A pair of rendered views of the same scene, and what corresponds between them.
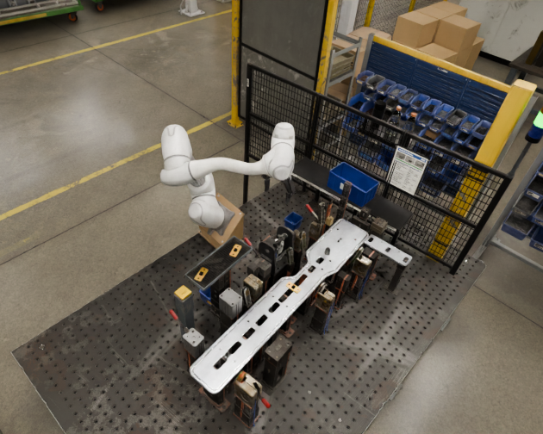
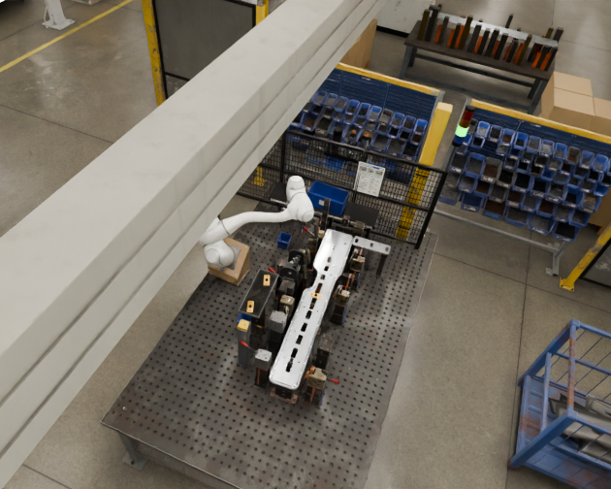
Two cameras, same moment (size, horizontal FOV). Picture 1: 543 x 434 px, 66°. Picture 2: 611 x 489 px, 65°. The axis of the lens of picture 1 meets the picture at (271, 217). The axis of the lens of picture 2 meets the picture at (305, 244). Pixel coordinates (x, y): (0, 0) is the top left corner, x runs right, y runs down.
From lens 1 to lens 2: 1.16 m
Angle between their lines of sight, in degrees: 16
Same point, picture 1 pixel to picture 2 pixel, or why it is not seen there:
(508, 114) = (437, 128)
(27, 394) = (96, 461)
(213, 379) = (289, 379)
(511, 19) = not seen: outside the picture
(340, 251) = (337, 256)
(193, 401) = (270, 404)
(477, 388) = (451, 329)
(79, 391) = (177, 429)
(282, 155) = (305, 203)
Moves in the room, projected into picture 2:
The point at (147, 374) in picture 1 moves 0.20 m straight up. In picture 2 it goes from (225, 398) to (223, 383)
